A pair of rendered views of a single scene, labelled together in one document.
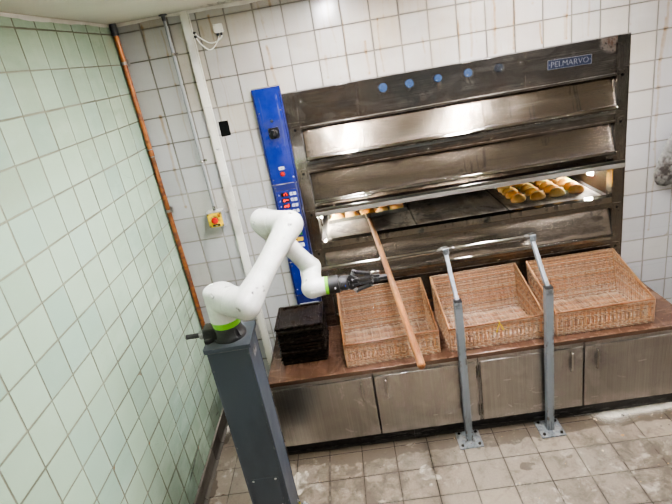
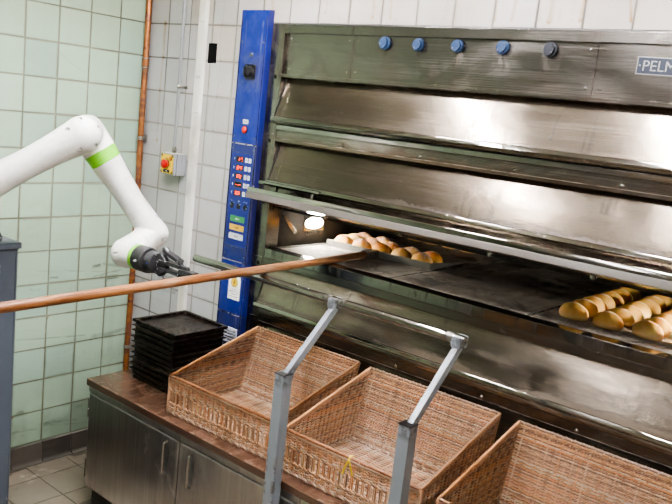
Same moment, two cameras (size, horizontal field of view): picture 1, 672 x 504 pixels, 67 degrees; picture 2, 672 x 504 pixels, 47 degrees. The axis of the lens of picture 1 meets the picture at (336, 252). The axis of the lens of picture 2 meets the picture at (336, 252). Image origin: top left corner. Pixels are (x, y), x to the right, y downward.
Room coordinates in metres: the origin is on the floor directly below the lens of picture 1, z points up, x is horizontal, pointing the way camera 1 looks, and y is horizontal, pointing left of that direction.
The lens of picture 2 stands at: (0.54, -2.06, 1.78)
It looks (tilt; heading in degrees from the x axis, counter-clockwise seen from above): 10 degrees down; 36
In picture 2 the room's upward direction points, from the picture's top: 6 degrees clockwise
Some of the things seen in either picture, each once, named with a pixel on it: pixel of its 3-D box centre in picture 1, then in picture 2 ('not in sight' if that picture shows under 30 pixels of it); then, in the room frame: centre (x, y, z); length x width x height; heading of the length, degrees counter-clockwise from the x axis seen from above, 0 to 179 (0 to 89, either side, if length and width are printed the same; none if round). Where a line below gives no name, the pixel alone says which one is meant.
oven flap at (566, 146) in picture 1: (460, 163); (460, 196); (2.95, -0.82, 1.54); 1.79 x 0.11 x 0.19; 87
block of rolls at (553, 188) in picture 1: (532, 183); (655, 314); (3.36, -1.43, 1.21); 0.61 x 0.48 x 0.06; 177
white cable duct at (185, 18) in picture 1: (234, 215); (192, 168); (3.01, 0.57, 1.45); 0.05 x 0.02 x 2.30; 87
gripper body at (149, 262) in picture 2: (349, 282); (159, 263); (2.32, -0.04, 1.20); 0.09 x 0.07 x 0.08; 87
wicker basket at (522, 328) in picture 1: (484, 304); (390, 441); (2.68, -0.83, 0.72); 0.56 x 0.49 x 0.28; 88
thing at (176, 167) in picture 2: (216, 218); (172, 163); (2.99, 0.68, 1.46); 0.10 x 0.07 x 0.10; 87
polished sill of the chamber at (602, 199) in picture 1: (463, 221); (448, 301); (2.97, -0.82, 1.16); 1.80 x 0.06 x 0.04; 87
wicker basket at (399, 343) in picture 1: (385, 319); (263, 386); (2.71, -0.23, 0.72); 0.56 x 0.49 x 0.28; 88
